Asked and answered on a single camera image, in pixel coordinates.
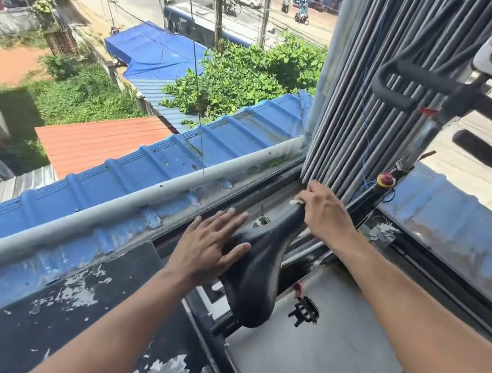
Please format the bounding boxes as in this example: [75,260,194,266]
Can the black seat post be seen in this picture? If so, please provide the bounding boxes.
[209,309,245,342]

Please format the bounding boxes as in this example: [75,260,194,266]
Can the black peeling window sill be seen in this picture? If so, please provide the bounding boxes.
[0,217,264,373]

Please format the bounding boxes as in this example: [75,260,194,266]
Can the silver handlebar post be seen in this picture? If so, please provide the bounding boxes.
[393,111,447,180]

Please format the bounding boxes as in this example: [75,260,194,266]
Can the blue and white bus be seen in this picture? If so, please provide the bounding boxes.
[158,0,290,60]

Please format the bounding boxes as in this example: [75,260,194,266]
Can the white pipe rail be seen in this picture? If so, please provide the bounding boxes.
[0,86,308,350]

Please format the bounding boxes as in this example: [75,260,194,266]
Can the red round knob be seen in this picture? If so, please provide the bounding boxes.
[375,171,398,191]

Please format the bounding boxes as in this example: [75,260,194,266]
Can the blue tarp canopy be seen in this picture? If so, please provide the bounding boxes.
[99,14,217,92]

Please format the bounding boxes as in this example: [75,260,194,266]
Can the person's left forearm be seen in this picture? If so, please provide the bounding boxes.
[24,248,204,373]

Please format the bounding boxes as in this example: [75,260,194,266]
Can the person's left hand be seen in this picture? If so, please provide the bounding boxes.
[163,198,257,296]

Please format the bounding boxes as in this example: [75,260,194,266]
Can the grey utility pole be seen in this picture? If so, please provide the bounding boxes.
[200,0,232,52]

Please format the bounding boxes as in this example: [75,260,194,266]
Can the black bike saddle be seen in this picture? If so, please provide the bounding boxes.
[210,190,314,338]

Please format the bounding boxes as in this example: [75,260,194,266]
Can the grey vertical blinds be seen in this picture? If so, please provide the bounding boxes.
[295,0,492,227]

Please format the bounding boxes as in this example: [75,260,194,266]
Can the green leafy tree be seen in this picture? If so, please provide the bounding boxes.
[155,12,330,150]

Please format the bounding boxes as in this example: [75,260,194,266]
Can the black bike pedal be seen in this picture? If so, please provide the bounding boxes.
[286,294,323,332]

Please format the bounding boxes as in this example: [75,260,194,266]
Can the black exercise bike frame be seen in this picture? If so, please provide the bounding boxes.
[278,153,406,311]

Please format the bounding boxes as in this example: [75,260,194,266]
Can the person's right hand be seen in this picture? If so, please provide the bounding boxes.
[287,177,369,256]

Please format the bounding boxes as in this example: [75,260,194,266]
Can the orange metal roof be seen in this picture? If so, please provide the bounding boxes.
[27,97,176,199]

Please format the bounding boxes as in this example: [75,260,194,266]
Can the blue corrugated roof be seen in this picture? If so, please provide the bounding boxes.
[0,40,315,373]

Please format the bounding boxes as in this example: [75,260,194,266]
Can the person's right forearm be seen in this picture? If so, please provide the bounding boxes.
[313,230,492,373]

